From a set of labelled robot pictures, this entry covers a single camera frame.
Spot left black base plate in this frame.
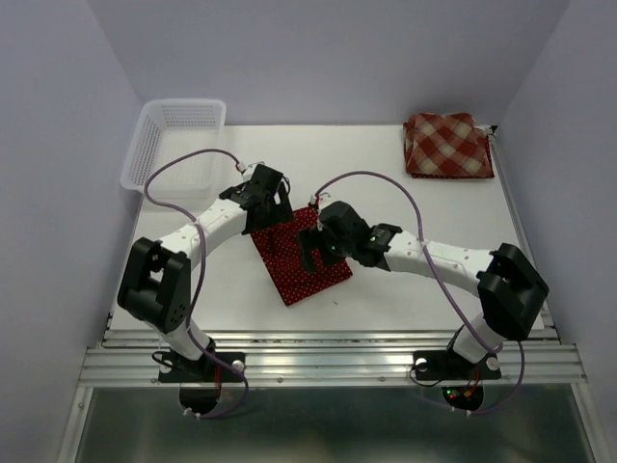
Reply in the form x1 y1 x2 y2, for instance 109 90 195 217
151 350 242 384

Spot red polka dot skirt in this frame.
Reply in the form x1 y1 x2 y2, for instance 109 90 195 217
404 135 495 180

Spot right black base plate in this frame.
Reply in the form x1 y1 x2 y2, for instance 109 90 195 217
411 350 502 382

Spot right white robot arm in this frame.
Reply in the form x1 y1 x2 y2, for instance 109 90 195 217
298 201 550 376

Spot red plaid skirt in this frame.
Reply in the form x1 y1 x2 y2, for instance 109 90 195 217
403 113 495 180

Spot white plastic basket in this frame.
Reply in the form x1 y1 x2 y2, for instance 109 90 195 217
120 98 227 200

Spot aluminium rail frame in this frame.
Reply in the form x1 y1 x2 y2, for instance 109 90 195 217
59 125 613 462

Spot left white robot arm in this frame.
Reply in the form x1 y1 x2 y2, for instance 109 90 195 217
117 163 294 380

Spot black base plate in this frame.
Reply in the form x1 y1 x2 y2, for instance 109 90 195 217
151 350 242 384
411 350 502 382

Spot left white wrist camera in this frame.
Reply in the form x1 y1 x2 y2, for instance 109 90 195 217
236 161 264 181

